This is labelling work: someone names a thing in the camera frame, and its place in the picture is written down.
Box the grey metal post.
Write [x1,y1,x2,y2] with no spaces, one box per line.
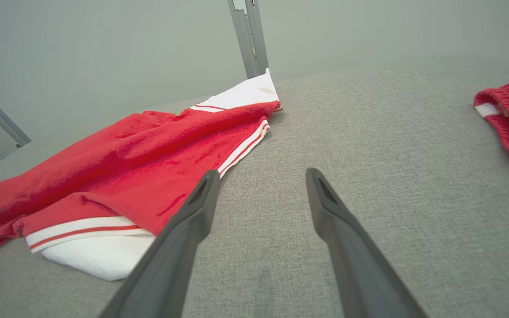
[227,0,269,79]

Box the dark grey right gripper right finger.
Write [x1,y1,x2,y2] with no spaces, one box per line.
[305,167,428,318]

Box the grey fabric sofa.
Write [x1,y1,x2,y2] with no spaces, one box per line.
[0,53,509,318]

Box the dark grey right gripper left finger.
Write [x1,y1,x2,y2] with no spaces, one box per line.
[99,169,221,318]

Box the red T-shirt with white sleeves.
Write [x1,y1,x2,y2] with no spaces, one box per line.
[0,68,284,282]

